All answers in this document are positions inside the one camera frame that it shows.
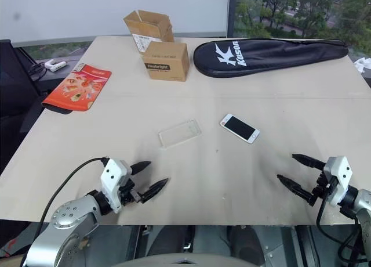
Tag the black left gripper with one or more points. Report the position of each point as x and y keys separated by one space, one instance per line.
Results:
x=127 y=193

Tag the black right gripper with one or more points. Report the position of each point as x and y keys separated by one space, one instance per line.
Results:
x=320 y=189

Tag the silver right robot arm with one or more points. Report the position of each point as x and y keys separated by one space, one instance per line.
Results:
x=360 y=203

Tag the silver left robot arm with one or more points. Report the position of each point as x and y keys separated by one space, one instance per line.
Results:
x=69 y=220

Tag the clear plastic phone case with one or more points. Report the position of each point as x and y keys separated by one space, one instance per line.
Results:
x=179 y=133

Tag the white smartphone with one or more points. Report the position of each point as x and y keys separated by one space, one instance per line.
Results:
x=239 y=128

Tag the grey rounded robot body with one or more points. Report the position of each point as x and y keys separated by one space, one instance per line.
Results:
x=182 y=259

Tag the dark rounded shape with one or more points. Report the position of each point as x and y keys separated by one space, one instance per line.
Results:
x=246 y=243

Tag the red printed pouch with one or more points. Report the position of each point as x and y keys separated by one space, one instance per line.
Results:
x=76 y=88

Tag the closed printed cardboard box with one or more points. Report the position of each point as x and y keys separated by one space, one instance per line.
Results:
x=166 y=61

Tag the crumpled white paper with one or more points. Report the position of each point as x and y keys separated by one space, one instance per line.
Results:
x=363 y=64

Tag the black racket bag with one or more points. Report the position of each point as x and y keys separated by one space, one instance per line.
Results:
x=261 y=56

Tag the dark side desk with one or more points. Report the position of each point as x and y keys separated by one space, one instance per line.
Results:
x=58 y=75

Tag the open cardboard box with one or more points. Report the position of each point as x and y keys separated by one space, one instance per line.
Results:
x=147 y=27

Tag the black office chair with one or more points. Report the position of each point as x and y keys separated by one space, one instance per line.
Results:
x=13 y=81

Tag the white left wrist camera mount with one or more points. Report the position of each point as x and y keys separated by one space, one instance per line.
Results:
x=114 y=177

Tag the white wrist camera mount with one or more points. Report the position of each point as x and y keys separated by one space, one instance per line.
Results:
x=114 y=177
x=339 y=174

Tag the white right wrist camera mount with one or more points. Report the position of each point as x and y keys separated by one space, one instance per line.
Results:
x=339 y=174

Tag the black window frame post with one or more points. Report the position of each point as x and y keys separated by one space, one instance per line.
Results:
x=231 y=11

